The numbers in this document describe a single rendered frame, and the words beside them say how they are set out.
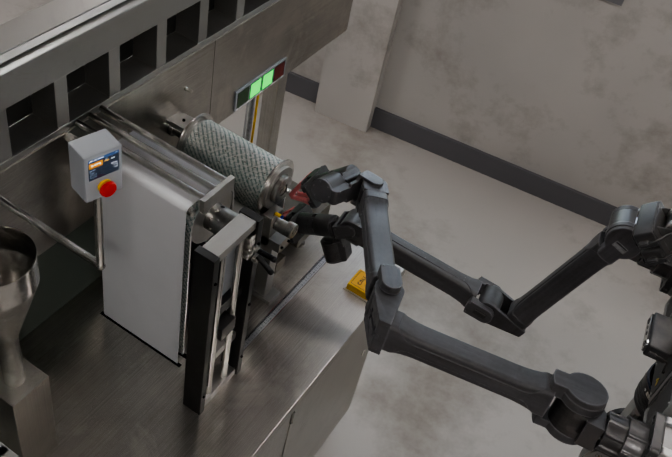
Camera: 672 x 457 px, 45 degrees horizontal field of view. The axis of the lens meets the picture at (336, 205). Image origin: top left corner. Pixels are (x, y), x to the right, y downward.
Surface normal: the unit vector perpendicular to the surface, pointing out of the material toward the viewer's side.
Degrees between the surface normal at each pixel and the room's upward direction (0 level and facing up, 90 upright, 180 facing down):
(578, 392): 12
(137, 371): 0
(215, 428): 0
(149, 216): 90
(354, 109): 90
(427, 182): 0
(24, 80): 90
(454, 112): 90
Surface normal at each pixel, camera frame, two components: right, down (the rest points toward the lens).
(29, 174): 0.83, 0.47
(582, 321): 0.17, -0.71
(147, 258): -0.53, 0.52
